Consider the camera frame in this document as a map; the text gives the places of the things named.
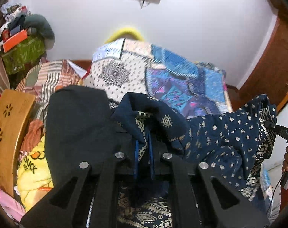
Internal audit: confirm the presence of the yellow duck print cloth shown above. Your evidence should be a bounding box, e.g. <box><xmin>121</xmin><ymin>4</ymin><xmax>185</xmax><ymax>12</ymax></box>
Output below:
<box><xmin>17</xmin><ymin>136</ymin><xmax>54</xmax><ymax>211</ymax></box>

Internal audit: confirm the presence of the brown wooden door frame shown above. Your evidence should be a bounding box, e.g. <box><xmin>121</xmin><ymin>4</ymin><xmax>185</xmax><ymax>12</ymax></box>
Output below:
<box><xmin>227</xmin><ymin>0</ymin><xmax>288</xmax><ymax>111</ymax></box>

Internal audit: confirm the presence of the grey stuffed cloth bundle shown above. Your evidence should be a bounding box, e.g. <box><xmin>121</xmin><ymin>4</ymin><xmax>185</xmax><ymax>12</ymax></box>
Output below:
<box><xmin>23</xmin><ymin>14</ymin><xmax>55</xmax><ymax>49</ymax></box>

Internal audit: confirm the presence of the person's right hand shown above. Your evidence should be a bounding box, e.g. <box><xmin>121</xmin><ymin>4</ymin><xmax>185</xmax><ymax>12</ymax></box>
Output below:
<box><xmin>282</xmin><ymin>146</ymin><xmax>288</xmax><ymax>173</ymax></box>

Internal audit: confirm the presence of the black garment pile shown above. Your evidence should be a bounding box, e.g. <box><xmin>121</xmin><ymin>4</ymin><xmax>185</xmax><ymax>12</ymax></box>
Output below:
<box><xmin>45</xmin><ymin>85</ymin><xmax>134</xmax><ymax>185</ymax></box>

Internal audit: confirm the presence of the orange box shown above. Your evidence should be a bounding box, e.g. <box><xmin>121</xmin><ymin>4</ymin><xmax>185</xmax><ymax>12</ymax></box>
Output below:
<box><xmin>3</xmin><ymin>29</ymin><xmax>27</xmax><ymax>53</ymax></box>

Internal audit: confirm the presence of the navy patterned large garment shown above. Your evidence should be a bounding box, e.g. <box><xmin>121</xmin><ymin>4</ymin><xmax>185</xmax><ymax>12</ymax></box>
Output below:
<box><xmin>110</xmin><ymin>93</ymin><xmax>276</xmax><ymax>227</ymax></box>

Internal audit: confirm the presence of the green patterned bag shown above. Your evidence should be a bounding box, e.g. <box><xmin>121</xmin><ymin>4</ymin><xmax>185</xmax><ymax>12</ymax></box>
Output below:
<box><xmin>1</xmin><ymin>36</ymin><xmax>45</xmax><ymax>75</ymax></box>

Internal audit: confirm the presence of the yellow curved bed headboard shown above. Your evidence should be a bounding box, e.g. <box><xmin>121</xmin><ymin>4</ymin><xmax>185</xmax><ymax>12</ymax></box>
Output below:
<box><xmin>104</xmin><ymin>26</ymin><xmax>145</xmax><ymax>44</ymax></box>

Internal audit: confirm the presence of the wooden chair back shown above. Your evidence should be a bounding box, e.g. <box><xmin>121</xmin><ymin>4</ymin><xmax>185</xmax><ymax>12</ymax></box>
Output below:
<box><xmin>0</xmin><ymin>89</ymin><xmax>36</xmax><ymax>197</ymax></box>

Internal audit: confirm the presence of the orange sleeve forearm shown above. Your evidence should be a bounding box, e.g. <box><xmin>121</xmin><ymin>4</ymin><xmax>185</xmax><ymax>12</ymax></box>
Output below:
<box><xmin>280</xmin><ymin>187</ymin><xmax>288</xmax><ymax>211</ymax></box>

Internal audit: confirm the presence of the blue patchwork bed blanket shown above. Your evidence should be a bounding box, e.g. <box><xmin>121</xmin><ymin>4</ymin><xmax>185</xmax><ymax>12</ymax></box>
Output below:
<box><xmin>83</xmin><ymin>38</ymin><xmax>232</xmax><ymax>118</ymax></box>

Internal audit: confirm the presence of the striped patchwork pillow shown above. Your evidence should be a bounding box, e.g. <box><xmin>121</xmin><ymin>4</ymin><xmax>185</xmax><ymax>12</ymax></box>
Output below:
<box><xmin>16</xmin><ymin>59</ymin><xmax>81</xmax><ymax>104</ymax></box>

